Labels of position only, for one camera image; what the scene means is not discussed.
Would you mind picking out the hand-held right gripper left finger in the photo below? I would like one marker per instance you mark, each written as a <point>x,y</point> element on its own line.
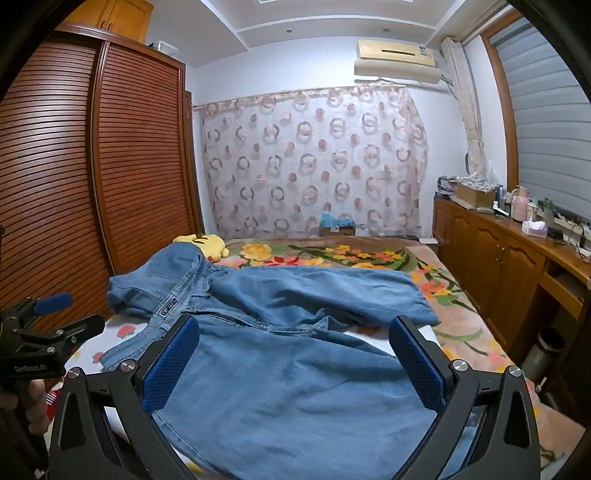
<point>171,364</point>

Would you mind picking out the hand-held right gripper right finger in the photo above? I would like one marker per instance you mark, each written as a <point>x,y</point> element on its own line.
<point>415,364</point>

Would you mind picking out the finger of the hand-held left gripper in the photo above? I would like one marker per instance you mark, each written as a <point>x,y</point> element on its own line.
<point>69,330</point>
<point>53,302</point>

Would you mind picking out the blue denim pants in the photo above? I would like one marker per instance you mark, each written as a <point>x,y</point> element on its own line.
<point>277,369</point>

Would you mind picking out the person's left hand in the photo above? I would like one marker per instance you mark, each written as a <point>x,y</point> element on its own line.
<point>38,406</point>

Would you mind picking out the floral blanket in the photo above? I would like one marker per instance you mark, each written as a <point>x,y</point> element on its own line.
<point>461,295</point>

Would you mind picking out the wooden sideboard cabinet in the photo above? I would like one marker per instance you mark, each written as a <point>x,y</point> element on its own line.
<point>494,267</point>

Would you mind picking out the yellow plush toy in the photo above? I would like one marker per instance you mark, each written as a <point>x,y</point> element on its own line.
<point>207,244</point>

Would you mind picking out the grey trash can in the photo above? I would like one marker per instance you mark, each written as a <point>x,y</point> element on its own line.
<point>545,353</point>

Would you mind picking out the blue item on box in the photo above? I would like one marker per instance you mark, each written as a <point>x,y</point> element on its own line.
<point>337,224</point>

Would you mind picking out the brown slatted wooden wardrobe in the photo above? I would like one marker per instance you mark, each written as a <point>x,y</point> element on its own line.
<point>138,161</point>

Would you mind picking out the white tissue box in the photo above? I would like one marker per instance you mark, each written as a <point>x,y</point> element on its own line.
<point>534,229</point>

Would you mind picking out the striped dark bag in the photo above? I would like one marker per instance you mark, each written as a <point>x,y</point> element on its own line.
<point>445,187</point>

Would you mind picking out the cardboard box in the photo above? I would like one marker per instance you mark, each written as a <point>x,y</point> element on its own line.
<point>475,194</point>

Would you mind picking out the pink thermos jug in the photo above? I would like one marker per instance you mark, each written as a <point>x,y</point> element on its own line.
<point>519,205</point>

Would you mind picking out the white power strip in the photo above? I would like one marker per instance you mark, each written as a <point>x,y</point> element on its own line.
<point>572,220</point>

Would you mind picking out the sheer circle pattern curtain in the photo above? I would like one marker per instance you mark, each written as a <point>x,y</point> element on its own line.
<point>314,161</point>

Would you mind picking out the beige tied curtain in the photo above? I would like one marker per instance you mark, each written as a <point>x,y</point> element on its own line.
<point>466,101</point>

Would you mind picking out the clear plastic storage box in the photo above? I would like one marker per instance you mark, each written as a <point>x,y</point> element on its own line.
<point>166,47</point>

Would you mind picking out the grey window blind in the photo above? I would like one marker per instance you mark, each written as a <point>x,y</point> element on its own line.
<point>545,115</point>

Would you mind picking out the light wooden overhead cabinet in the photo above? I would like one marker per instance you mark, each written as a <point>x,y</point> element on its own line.
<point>115,21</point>

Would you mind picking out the wall air conditioner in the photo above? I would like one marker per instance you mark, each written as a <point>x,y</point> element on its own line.
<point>397,60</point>

